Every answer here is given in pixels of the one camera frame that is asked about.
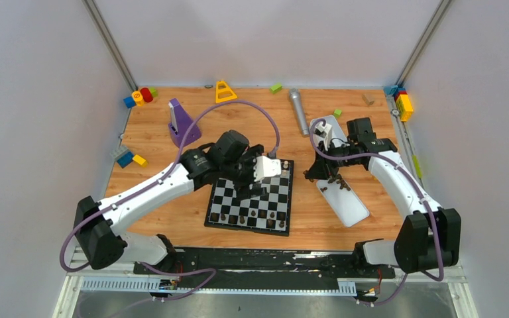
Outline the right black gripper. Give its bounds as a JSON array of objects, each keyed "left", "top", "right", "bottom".
[{"left": 305, "top": 140, "right": 360, "bottom": 180}]

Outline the black white chessboard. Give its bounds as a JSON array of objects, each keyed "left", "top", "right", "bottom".
[{"left": 204, "top": 159, "right": 294, "bottom": 237}]

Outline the silver microphone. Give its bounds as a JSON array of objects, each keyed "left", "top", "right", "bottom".
[{"left": 288, "top": 88, "right": 309, "bottom": 137}]

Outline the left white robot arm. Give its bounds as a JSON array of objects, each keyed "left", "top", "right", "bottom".
[{"left": 72, "top": 130, "right": 280, "bottom": 274}]

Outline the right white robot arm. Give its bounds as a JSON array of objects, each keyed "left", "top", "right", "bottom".
[{"left": 304, "top": 117, "right": 461, "bottom": 282}]

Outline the dark chess pieces pile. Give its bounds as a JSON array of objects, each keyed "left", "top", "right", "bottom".
[{"left": 317, "top": 174, "right": 351, "bottom": 192}]

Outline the white box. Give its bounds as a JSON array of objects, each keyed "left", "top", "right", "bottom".
[{"left": 309, "top": 115, "right": 350, "bottom": 150}]

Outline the white box lid tray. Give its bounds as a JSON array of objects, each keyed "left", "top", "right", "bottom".
[{"left": 316, "top": 180, "right": 370, "bottom": 227}]

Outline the yellow triangle toy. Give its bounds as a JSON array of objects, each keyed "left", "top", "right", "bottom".
[{"left": 215, "top": 80, "right": 238, "bottom": 103}]

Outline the purple metronome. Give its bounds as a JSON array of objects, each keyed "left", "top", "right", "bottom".
[{"left": 168, "top": 98, "right": 202, "bottom": 148}]

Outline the brown wooden block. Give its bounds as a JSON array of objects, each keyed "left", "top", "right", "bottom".
[{"left": 362, "top": 93, "right": 375, "bottom": 106}]

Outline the green block top centre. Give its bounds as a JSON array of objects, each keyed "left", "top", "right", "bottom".
[{"left": 269, "top": 83, "right": 283, "bottom": 94}]

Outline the yellow brick stack right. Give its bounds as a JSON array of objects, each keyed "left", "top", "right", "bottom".
[{"left": 396, "top": 93, "right": 414, "bottom": 122}]

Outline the small yellow block left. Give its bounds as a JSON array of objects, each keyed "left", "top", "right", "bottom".
[{"left": 132, "top": 154, "right": 148, "bottom": 168}]

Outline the grey blue brick left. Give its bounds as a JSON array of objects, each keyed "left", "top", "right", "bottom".
[{"left": 110, "top": 144, "right": 134, "bottom": 168}]

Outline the red cylinder block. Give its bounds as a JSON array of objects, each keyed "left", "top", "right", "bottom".
[{"left": 140, "top": 87, "right": 154, "bottom": 103}]

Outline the yellow cylinder block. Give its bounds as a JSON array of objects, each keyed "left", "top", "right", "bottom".
[{"left": 132, "top": 91, "right": 146, "bottom": 106}]

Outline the blue block left corner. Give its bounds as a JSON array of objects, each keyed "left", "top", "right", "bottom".
[{"left": 123, "top": 96, "right": 137, "bottom": 109}]

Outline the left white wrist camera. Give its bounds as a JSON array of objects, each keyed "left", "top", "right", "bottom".
[{"left": 253, "top": 156, "right": 282, "bottom": 182}]

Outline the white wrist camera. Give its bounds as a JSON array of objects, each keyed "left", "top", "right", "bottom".
[
  {"left": 313, "top": 121, "right": 333, "bottom": 146},
  {"left": 253, "top": 156, "right": 282, "bottom": 182}
]

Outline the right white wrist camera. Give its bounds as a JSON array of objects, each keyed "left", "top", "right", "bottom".
[{"left": 313, "top": 121, "right": 333, "bottom": 146}]

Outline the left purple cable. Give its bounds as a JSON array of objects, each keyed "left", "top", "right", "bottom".
[{"left": 59, "top": 99, "right": 281, "bottom": 303}]

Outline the purple cable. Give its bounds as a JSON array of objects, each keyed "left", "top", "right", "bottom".
[
  {"left": 309, "top": 118, "right": 445, "bottom": 307},
  {"left": 59, "top": 99, "right": 281, "bottom": 303}
]

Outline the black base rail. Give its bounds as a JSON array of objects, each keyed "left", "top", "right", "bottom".
[{"left": 133, "top": 245, "right": 396, "bottom": 293}]

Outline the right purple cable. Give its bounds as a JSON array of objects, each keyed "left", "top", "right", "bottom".
[{"left": 309, "top": 118, "right": 445, "bottom": 307}]

